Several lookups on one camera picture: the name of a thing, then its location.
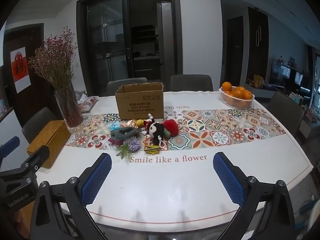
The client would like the pile of oranges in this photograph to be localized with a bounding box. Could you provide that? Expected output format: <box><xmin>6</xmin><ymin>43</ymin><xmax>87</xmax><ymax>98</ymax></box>
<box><xmin>221</xmin><ymin>81</ymin><xmax>253</xmax><ymax>100</ymax></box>

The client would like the dark hallway door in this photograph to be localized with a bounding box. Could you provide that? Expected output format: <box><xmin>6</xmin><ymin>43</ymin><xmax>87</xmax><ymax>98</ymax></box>
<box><xmin>226</xmin><ymin>16</ymin><xmax>244</xmax><ymax>80</ymax></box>

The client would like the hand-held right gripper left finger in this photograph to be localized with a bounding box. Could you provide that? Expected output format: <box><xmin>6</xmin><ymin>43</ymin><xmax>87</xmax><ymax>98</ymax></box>
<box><xmin>29</xmin><ymin>152</ymin><xmax>113</xmax><ymax>240</ymax></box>

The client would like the grey green plush toy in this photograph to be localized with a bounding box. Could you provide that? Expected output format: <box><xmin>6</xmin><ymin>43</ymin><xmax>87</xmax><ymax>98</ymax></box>
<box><xmin>111</xmin><ymin>127</ymin><xmax>145</xmax><ymax>140</ymax></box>

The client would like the black-haired plush doll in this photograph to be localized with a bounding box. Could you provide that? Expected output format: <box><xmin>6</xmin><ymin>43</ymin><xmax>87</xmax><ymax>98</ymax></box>
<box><xmin>142</xmin><ymin>114</ymin><xmax>173</xmax><ymax>152</ymax></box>

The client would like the dried flower bunch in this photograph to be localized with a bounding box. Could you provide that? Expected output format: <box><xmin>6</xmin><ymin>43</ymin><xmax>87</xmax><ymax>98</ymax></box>
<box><xmin>28</xmin><ymin>26</ymin><xmax>78</xmax><ymax>90</ymax></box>

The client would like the yellow woven box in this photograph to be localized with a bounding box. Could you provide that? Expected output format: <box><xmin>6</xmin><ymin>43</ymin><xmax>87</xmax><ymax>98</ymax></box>
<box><xmin>27</xmin><ymin>120</ymin><xmax>72</xmax><ymax>169</ymax></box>

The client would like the yellow bag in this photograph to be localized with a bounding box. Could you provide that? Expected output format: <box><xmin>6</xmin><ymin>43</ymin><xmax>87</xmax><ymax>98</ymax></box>
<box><xmin>252</xmin><ymin>74</ymin><xmax>265</xmax><ymax>88</ymax></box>

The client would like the grey dining chair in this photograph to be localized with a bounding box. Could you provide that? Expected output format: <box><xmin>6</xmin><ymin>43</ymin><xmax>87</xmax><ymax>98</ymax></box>
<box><xmin>106</xmin><ymin>77</ymin><xmax>148</xmax><ymax>97</ymax></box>
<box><xmin>170</xmin><ymin>74</ymin><xmax>214</xmax><ymax>92</ymax></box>
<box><xmin>22</xmin><ymin>107</ymin><xmax>59</xmax><ymax>144</ymax></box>
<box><xmin>266</xmin><ymin>91</ymin><xmax>304</xmax><ymax>138</ymax></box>

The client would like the glass sliding door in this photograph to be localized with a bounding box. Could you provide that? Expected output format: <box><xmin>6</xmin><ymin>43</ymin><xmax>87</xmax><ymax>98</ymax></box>
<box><xmin>76</xmin><ymin>0</ymin><xmax>183</xmax><ymax>98</ymax></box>

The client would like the purple artificial flower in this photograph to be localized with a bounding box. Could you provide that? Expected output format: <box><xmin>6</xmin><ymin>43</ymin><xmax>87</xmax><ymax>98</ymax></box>
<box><xmin>115</xmin><ymin>136</ymin><xmax>142</xmax><ymax>160</ymax></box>

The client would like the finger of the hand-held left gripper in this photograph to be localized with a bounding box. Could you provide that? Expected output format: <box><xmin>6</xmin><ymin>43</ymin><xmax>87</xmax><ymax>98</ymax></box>
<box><xmin>21</xmin><ymin>145</ymin><xmax>50</xmax><ymax>178</ymax></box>
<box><xmin>0</xmin><ymin>136</ymin><xmax>20</xmax><ymax>157</ymax></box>

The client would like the white patterned table cover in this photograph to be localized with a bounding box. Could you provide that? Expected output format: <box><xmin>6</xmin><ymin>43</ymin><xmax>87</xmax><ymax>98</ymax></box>
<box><xmin>61</xmin><ymin>90</ymin><xmax>314</xmax><ymax>224</ymax></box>

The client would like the silver refrigerator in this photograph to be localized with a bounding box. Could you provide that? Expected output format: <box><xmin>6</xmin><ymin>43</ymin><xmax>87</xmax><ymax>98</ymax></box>
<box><xmin>156</xmin><ymin>2</ymin><xmax>175</xmax><ymax>80</ymax></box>

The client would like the dark wooden door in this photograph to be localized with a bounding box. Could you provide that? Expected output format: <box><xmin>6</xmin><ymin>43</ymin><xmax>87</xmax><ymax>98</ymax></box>
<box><xmin>2</xmin><ymin>23</ymin><xmax>63</xmax><ymax>128</ymax></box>

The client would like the tall dark wooden cabinet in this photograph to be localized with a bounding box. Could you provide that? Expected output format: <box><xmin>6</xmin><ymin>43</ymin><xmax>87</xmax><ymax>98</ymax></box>
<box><xmin>247</xmin><ymin>6</ymin><xmax>269</xmax><ymax>85</ymax></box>

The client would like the brown cardboard box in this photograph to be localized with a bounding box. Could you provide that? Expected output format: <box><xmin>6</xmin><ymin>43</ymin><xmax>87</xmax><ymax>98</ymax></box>
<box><xmin>115</xmin><ymin>82</ymin><xmax>165</xmax><ymax>121</ymax></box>

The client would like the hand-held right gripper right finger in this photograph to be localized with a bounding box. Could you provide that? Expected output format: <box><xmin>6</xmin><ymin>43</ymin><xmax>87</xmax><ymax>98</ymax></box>
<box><xmin>212</xmin><ymin>151</ymin><xmax>297</xmax><ymax>240</ymax></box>

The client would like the white plastic basket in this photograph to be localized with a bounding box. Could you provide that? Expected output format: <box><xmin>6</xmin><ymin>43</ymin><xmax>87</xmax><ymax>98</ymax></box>
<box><xmin>219</xmin><ymin>86</ymin><xmax>255</xmax><ymax>110</ymax></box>

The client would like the red and white wall poster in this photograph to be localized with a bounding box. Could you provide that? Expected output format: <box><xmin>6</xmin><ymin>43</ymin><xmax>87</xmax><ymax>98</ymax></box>
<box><xmin>10</xmin><ymin>47</ymin><xmax>31</xmax><ymax>92</ymax></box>

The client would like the red fluffy pompom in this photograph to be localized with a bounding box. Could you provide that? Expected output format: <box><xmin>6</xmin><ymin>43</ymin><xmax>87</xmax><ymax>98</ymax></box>
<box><xmin>163</xmin><ymin>119</ymin><xmax>180</xmax><ymax>137</ymax></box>

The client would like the glass vase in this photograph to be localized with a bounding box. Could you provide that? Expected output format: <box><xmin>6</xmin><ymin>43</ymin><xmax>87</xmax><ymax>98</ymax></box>
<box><xmin>54</xmin><ymin>84</ymin><xmax>84</xmax><ymax>128</ymax></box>

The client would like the floral cloth tissue pouch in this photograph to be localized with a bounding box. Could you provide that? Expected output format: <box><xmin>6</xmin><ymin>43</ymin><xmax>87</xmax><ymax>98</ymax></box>
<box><xmin>75</xmin><ymin>95</ymin><xmax>99</xmax><ymax>113</ymax></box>

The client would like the yellow leaf-shaped felt toy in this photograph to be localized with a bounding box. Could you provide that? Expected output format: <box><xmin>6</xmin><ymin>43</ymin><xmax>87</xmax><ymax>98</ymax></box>
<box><xmin>144</xmin><ymin>144</ymin><xmax>162</xmax><ymax>154</ymax></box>

